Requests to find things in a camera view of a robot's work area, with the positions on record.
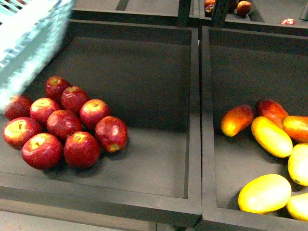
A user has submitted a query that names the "light blue plastic basket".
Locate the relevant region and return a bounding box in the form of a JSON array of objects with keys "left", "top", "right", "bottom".
[{"left": 0, "top": 0, "right": 75, "bottom": 113}]

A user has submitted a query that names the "dark red mango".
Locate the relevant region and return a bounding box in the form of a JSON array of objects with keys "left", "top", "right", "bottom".
[{"left": 256, "top": 98, "right": 289, "bottom": 128}]

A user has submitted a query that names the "yellow mango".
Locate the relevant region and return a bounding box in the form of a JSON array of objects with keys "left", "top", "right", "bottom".
[
  {"left": 288, "top": 143, "right": 308, "bottom": 186},
  {"left": 238, "top": 174, "right": 292, "bottom": 214},
  {"left": 286, "top": 193, "right": 308, "bottom": 221},
  {"left": 251, "top": 116, "right": 293, "bottom": 158}
]

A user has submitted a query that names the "black apple tray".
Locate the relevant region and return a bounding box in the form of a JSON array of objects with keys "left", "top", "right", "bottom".
[{"left": 0, "top": 20, "right": 201, "bottom": 227}]

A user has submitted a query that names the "red apple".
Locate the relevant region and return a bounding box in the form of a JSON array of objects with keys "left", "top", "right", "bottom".
[
  {"left": 79, "top": 99, "right": 111, "bottom": 130},
  {"left": 64, "top": 131, "right": 101, "bottom": 169},
  {"left": 30, "top": 98, "right": 62, "bottom": 126},
  {"left": 94, "top": 116, "right": 128, "bottom": 153},
  {"left": 46, "top": 110, "right": 83, "bottom": 141},
  {"left": 2, "top": 117, "right": 43, "bottom": 150},
  {"left": 60, "top": 86, "right": 90, "bottom": 115},
  {"left": 4, "top": 94, "right": 33, "bottom": 121},
  {"left": 45, "top": 76, "right": 71, "bottom": 102},
  {"left": 22, "top": 133, "right": 63, "bottom": 170}
]

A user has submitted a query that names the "black display stand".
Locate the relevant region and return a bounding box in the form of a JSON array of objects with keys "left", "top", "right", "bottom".
[{"left": 71, "top": 0, "right": 308, "bottom": 37}]

